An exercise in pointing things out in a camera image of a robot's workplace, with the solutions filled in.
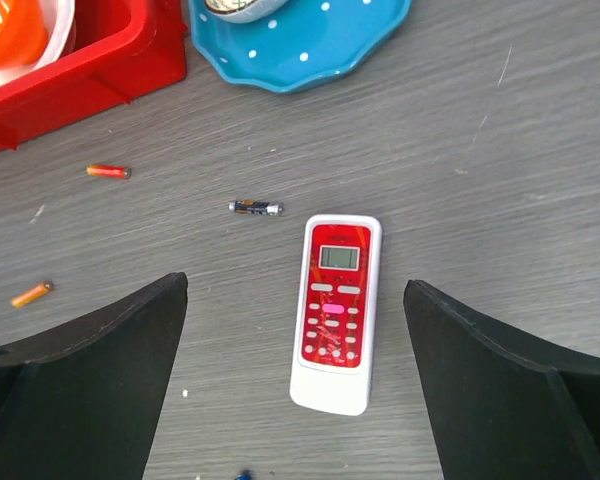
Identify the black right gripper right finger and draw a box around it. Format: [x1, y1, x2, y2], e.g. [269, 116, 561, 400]
[403, 280, 600, 479]

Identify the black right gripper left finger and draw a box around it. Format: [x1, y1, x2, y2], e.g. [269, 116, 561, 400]
[0, 272, 188, 479]

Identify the white red remote control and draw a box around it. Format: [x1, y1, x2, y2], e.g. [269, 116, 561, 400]
[289, 214, 382, 416]

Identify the orange AAA battery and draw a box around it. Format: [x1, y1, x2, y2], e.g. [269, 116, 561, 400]
[10, 280, 54, 308]

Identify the blue AAA battery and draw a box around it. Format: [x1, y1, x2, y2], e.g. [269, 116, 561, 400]
[235, 470, 254, 480]

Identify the red AAA battery near bin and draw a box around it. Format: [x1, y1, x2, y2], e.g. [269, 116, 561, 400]
[86, 164, 131, 180]

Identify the black AAA battery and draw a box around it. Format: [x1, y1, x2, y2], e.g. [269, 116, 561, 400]
[228, 200, 284, 216]

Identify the red plastic bin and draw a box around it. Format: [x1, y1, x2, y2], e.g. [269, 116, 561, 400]
[0, 0, 187, 151]

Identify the orange bowl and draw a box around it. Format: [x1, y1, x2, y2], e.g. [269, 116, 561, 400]
[0, 0, 49, 70]

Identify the white plate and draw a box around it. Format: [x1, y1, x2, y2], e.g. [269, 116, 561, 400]
[0, 1, 76, 86]

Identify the blue polka dot plate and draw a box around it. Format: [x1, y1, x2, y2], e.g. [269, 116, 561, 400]
[189, 1, 411, 94]

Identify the small patterned bowl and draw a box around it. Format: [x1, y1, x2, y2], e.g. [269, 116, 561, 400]
[204, 0, 287, 24]

